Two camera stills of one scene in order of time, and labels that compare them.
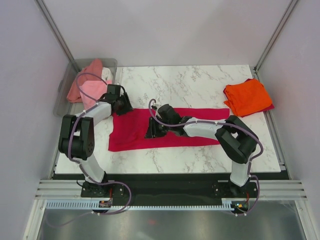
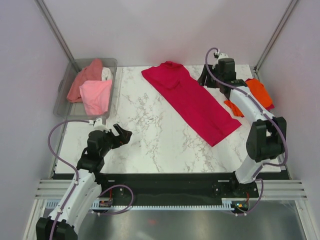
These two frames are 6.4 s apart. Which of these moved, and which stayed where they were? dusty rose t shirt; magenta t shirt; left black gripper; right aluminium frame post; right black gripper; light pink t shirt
Moved: right black gripper; left black gripper; magenta t shirt
Stayed: right aluminium frame post; light pink t shirt; dusty rose t shirt
